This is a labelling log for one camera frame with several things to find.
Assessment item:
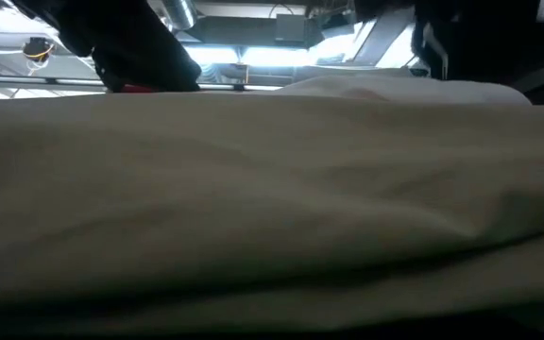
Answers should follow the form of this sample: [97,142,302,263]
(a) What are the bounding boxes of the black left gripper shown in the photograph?
[91,32,203,94]

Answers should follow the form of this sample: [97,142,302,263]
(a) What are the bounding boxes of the beige khaki shorts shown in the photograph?
[0,90,544,336]

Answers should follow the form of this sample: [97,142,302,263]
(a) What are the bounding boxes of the red plastic laundry basket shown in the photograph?
[119,83,161,94]

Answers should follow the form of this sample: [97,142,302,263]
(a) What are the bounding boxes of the silver ventilation duct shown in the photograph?
[161,0,198,30]

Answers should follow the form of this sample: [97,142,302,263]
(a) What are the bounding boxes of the black device with yellow cable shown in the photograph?
[21,37,56,63]

